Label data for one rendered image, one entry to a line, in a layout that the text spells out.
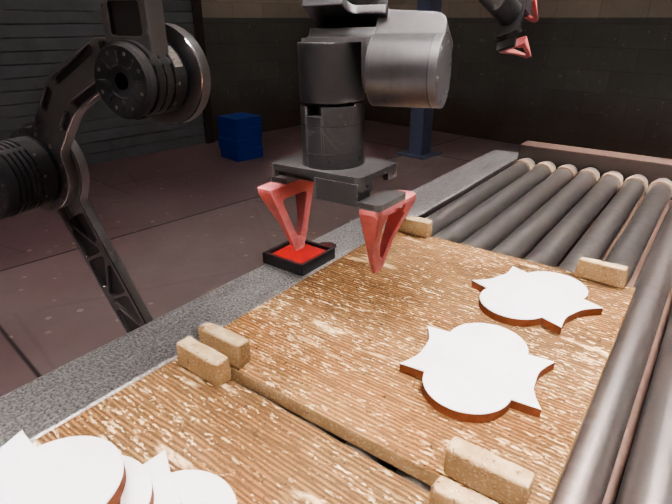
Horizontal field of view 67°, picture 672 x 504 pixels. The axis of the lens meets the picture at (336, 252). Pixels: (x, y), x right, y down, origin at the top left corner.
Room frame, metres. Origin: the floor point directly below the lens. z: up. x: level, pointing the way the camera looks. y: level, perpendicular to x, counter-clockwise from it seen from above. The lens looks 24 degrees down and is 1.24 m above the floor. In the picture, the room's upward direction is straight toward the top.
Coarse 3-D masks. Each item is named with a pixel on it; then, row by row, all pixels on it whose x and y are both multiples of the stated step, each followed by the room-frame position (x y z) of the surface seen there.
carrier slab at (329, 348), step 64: (448, 256) 0.65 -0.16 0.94; (256, 320) 0.48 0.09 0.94; (320, 320) 0.48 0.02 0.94; (384, 320) 0.48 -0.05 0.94; (448, 320) 0.48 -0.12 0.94; (576, 320) 0.48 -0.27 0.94; (256, 384) 0.38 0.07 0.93; (320, 384) 0.38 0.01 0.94; (384, 384) 0.38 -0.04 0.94; (576, 384) 0.38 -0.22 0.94; (384, 448) 0.30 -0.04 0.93; (512, 448) 0.30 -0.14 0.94
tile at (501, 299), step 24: (480, 288) 0.55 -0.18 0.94; (504, 288) 0.54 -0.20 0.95; (528, 288) 0.54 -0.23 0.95; (552, 288) 0.54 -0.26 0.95; (576, 288) 0.54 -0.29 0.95; (504, 312) 0.48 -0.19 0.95; (528, 312) 0.48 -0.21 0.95; (552, 312) 0.48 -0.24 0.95; (576, 312) 0.49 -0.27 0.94; (600, 312) 0.50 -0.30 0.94
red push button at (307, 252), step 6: (288, 246) 0.70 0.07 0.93; (306, 246) 0.70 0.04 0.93; (312, 246) 0.70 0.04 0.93; (276, 252) 0.68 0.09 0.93; (282, 252) 0.68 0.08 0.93; (288, 252) 0.68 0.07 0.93; (294, 252) 0.68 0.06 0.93; (300, 252) 0.68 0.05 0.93; (306, 252) 0.68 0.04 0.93; (312, 252) 0.68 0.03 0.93; (318, 252) 0.68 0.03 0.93; (288, 258) 0.66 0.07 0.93; (294, 258) 0.66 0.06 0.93; (300, 258) 0.66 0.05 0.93; (306, 258) 0.66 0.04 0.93
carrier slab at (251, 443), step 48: (144, 384) 0.38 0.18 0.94; (192, 384) 0.38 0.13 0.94; (240, 384) 0.38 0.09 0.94; (48, 432) 0.32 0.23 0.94; (96, 432) 0.32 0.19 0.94; (144, 432) 0.32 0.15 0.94; (192, 432) 0.32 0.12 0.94; (240, 432) 0.32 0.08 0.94; (288, 432) 0.32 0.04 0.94; (240, 480) 0.27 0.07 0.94; (288, 480) 0.27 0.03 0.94; (336, 480) 0.27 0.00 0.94; (384, 480) 0.27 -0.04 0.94
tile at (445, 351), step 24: (432, 336) 0.44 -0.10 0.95; (456, 336) 0.44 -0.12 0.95; (480, 336) 0.44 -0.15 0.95; (504, 336) 0.44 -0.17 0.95; (408, 360) 0.40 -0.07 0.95; (432, 360) 0.40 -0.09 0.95; (456, 360) 0.40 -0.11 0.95; (480, 360) 0.40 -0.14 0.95; (504, 360) 0.40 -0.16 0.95; (528, 360) 0.40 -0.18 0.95; (432, 384) 0.36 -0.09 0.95; (456, 384) 0.36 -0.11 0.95; (480, 384) 0.36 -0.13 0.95; (504, 384) 0.36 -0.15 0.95; (528, 384) 0.36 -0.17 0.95; (456, 408) 0.33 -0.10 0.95; (480, 408) 0.33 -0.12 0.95; (504, 408) 0.33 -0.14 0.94; (528, 408) 0.34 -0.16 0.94
